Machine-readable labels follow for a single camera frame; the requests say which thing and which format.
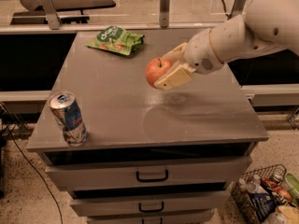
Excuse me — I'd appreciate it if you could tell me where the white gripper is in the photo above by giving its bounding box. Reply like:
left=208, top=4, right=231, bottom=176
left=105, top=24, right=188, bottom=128
left=154, top=29, right=224, bottom=91

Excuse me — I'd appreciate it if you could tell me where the red apple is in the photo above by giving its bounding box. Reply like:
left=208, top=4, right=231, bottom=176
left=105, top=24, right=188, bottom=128
left=146, top=58, right=172, bottom=88

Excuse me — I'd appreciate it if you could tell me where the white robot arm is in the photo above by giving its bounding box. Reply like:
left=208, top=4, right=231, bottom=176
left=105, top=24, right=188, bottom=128
left=153, top=0, right=299, bottom=90

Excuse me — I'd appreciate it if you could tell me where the redbull can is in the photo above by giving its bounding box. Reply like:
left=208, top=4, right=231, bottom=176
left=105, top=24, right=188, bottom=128
left=47, top=91, right=87, bottom=147

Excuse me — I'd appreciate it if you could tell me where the green chip bag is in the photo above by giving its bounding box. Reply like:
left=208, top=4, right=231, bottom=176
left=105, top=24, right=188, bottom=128
left=86, top=26, right=145, bottom=56

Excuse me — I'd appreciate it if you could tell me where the grey drawer cabinet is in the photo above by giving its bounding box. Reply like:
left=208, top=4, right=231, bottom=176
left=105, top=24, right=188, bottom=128
left=25, top=28, right=269, bottom=224

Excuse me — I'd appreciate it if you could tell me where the clear water bottle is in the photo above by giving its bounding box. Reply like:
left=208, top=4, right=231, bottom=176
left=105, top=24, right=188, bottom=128
left=238, top=175, right=270, bottom=202

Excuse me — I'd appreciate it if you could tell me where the red snack pack in basket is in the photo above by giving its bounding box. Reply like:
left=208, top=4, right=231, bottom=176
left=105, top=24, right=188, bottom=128
left=261, top=177, right=292, bottom=202

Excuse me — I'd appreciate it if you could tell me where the green bottle in basket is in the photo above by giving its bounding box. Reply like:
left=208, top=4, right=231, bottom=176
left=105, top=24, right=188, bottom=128
left=282, top=173, right=299, bottom=199

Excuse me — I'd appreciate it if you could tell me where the black cable behind cabinet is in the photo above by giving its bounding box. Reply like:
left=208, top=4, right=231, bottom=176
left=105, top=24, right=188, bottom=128
left=218, top=0, right=237, bottom=17

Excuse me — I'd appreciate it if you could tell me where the middle metal bracket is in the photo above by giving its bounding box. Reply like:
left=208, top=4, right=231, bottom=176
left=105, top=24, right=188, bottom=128
left=159, top=0, right=170, bottom=28

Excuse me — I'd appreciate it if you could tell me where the metal bracket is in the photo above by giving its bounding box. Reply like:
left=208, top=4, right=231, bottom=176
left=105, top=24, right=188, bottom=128
left=228, top=0, right=247, bottom=19
left=159, top=0, right=170, bottom=28
left=39, top=0, right=61, bottom=30

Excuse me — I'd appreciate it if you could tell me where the right metal bracket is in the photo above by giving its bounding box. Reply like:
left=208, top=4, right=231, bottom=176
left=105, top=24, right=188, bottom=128
left=228, top=0, right=247, bottom=19

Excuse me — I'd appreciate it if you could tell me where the top drawer with handle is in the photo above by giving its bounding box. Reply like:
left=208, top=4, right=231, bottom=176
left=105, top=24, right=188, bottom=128
left=46, top=156, right=251, bottom=191

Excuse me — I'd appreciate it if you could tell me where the drawer with handle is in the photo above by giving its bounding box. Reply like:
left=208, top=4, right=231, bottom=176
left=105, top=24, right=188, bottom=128
left=46, top=156, right=251, bottom=191
left=86, top=209, right=214, bottom=224
left=70, top=190, right=230, bottom=217

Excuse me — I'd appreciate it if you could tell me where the middle drawer with handle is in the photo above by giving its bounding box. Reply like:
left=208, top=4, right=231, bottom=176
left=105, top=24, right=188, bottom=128
left=70, top=190, right=230, bottom=217

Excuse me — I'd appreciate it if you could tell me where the wire basket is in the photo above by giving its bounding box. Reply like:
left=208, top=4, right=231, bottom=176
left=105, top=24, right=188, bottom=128
left=231, top=164, right=287, bottom=224

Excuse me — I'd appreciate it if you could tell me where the left metal bracket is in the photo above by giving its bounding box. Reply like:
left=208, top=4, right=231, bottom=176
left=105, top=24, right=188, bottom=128
left=39, top=0, right=61, bottom=30

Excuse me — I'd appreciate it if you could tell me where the bottom drawer with handle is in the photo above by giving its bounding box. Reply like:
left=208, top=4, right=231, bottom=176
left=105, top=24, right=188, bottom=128
left=86, top=209, right=214, bottom=224

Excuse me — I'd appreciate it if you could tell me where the black floor cable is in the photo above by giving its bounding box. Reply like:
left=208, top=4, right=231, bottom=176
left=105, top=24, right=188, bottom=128
left=0, top=121, right=64, bottom=224

